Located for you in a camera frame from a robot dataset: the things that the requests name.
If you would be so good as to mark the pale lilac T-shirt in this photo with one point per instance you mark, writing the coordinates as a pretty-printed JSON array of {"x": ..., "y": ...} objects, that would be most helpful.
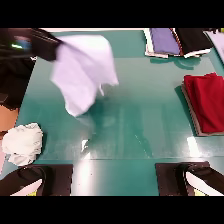
[{"x": 83, "y": 70}]

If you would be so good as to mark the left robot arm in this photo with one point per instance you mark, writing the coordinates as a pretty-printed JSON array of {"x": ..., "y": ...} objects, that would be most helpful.
[{"x": 40, "y": 44}]

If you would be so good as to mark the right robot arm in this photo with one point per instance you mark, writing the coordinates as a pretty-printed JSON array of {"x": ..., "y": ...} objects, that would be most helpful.
[{"x": 206, "y": 176}]

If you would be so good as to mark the tan garment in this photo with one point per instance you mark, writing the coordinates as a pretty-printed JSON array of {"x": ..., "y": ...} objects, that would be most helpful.
[{"x": 190, "y": 111}]

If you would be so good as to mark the white garment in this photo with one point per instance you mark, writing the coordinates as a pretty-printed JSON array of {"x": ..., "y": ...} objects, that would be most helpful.
[
  {"x": 23, "y": 143},
  {"x": 199, "y": 52},
  {"x": 147, "y": 41}
]

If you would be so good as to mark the purple garment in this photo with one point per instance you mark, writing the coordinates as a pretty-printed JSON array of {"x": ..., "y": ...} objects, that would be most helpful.
[{"x": 165, "y": 40}]

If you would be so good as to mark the red garment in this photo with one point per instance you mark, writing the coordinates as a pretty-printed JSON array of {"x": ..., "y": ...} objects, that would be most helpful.
[{"x": 206, "y": 100}]

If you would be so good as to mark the orange garment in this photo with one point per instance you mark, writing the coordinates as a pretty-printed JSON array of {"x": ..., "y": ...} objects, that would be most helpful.
[{"x": 7, "y": 118}]

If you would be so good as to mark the pale lilac garment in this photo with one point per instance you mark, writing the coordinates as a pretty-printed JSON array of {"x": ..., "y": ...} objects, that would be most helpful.
[{"x": 218, "y": 43}]

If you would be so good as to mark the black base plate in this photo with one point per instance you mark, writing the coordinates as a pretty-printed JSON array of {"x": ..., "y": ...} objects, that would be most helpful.
[
  {"x": 166, "y": 180},
  {"x": 60, "y": 180}
]

